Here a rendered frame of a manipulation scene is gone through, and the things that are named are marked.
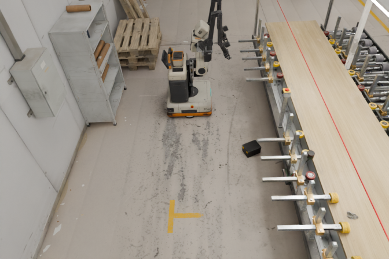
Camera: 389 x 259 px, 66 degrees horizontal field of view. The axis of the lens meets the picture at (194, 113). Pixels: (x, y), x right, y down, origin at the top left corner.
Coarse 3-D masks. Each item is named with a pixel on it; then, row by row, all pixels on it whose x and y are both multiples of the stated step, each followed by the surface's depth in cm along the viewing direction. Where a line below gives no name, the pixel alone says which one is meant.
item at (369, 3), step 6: (366, 6) 324; (366, 12) 328; (366, 18) 333; (360, 24) 339; (360, 30) 343; (354, 36) 353; (360, 36) 348; (354, 42) 354; (354, 48) 358; (348, 54) 369; (348, 60) 370; (348, 66) 376
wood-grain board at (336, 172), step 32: (288, 32) 449; (320, 32) 444; (288, 64) 389; (320, 64) 385; (320, 96) 340; (352, 96) 338; (320, 128) 304; (352, 128) 302; (320, 160) 276; (384, 160) 272; (352, 192) 250; (384, 192) 249; (352, 224) 230; (384, 224) 229; (384, 256) 212
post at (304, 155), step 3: (303, 153) 251; (306, 153) 250; (303, 156) 250; (306, 156) 250; (300, 159) 258; (303, 159) 253; (306, 159) 253; (300, 162) 258; (303, 162) 256; (300, 165) 259; (303, 165) 259; (300, 168) 262; (303, 168) 262; (297, 171) 269; (300, 171) 265; (300, 174) 268
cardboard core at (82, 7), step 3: (66, 6) 384; (69, 6) 384; (72, 6) 384; (75, 6) 383; (78, 6) 383; (81, 6) 383; (84, 6) 383; (87, 6) 382; (90, 6) 389; (66, 9) 384; (69, 9) 384; (72, 9) 384; (75, 9) 384; (78, 9) 384; (81, 9) 384; (84, 9) 384; (87, 9) 384; (90, 9) 389
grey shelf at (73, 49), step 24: (96, 0) 413; (72, 24) 362; (96, 24) 425; (72, 48) 364; (72, 72) 388; (96, 72) 388; (120, 72) 496; (96, 96) 415; (120, 96) 483; (96, 120) 447
